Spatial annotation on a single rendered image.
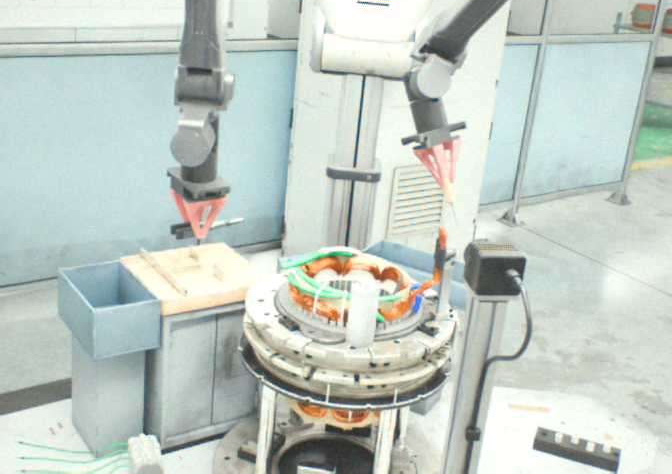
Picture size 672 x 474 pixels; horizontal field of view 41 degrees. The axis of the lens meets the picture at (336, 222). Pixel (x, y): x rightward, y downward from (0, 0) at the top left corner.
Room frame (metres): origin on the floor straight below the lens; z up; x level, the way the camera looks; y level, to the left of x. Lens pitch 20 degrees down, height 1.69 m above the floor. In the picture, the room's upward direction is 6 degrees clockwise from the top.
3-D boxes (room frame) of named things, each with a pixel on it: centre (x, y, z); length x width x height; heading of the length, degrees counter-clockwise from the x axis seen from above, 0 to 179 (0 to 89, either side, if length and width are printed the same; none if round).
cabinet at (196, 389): (1.38, 0.23, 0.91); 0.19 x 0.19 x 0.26; 36
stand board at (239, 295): (1.38, 0.23, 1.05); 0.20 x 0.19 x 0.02; 126
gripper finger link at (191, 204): (1.34, 0.22, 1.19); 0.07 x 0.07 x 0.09; 37
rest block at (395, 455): (1.23, -0.15, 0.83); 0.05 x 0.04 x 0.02; 4
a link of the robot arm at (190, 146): (1.29, 0.22, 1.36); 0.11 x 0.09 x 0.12; 1
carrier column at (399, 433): (1.31, -0.14, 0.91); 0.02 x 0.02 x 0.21
